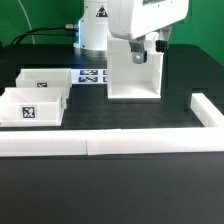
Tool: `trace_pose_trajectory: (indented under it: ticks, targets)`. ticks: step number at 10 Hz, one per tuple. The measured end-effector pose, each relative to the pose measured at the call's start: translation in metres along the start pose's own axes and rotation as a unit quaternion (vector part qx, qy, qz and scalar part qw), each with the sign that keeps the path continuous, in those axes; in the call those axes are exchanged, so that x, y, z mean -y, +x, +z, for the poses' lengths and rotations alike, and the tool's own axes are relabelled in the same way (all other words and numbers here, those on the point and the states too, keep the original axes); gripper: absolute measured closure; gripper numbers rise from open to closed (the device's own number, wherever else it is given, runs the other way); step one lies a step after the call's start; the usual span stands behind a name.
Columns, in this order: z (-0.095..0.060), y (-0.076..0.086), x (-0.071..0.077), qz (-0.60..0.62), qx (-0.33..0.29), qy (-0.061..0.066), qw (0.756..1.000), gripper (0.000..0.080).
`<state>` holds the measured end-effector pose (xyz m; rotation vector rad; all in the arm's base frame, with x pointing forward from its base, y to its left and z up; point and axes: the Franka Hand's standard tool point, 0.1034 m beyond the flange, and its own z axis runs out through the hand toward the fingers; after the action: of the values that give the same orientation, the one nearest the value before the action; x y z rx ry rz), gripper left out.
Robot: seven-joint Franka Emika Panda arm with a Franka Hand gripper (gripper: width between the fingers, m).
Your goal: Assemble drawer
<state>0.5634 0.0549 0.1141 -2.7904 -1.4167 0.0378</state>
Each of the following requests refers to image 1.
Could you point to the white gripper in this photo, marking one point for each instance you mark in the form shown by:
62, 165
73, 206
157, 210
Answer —
131, 19

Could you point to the white drawer cabinet box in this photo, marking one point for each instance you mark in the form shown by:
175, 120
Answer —
128, 80

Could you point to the white rear drawer tray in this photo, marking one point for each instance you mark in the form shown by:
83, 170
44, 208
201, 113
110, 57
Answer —
47, 78

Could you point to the white drawer tray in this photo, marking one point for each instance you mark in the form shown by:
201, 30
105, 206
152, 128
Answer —
47, 78
29, 107

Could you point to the white front drawer tray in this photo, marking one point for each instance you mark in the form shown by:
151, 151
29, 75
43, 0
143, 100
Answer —
29, 107

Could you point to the fiducial marker sheet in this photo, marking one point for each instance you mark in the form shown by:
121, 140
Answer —
89, 76

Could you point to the white foam right barrier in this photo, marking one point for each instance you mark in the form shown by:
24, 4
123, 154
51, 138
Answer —
205, 111

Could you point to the white foam barrier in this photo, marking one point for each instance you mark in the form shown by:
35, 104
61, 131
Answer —
108, 142
205, 111

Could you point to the white foam front barrier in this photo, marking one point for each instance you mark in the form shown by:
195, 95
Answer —
108, 142

